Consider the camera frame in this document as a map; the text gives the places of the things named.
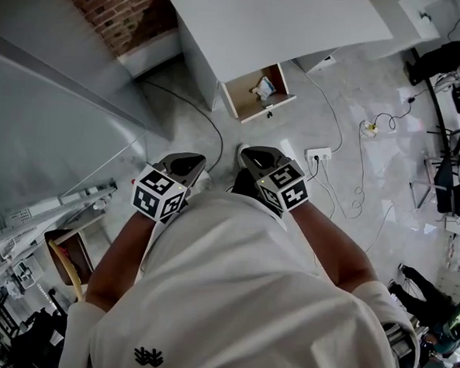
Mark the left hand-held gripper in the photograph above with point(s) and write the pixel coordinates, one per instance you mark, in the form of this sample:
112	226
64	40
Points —
157	194

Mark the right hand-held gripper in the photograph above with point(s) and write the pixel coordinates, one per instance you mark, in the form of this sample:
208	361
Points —
284	190

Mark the white wooden drawer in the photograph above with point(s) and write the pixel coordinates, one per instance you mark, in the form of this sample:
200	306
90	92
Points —
254	107

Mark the small item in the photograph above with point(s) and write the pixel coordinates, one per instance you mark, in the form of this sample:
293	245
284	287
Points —
265	87

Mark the person's right forearm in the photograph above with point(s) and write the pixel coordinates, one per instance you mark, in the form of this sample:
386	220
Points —
335	248

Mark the person's left forearm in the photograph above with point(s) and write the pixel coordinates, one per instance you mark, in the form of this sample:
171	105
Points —
120	258

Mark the person's left white shoe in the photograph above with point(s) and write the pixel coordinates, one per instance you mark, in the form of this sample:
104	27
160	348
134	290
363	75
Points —
203	182

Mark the person's white shoe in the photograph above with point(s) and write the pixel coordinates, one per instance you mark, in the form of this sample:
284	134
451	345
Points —
242	154
203	182

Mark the person's right white shoe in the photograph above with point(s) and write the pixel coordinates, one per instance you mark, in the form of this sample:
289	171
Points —
242	154

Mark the person's black trousers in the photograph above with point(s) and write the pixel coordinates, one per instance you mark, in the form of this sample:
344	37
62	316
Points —
245	184

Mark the yellow white power strip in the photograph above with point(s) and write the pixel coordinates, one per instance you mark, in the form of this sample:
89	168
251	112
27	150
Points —
370	128

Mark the person's white shirt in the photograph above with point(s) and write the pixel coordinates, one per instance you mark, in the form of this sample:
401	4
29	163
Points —
227	296

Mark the white desk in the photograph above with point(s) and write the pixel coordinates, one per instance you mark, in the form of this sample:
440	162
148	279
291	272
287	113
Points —
283	19

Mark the brown wooden crate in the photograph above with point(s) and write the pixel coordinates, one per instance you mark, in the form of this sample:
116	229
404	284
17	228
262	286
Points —
70	255

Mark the grey refrigerator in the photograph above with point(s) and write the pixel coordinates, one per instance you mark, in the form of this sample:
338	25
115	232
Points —
43	129

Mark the light wooden stick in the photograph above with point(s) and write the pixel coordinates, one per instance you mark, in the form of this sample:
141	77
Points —
71	274

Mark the white perforated shelf rack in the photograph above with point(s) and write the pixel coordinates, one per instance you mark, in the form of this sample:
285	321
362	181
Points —
25	229

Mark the black metal chair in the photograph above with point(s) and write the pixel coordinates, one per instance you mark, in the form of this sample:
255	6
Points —
451	189

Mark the black office chair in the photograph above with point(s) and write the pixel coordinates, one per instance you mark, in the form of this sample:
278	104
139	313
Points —
18	341

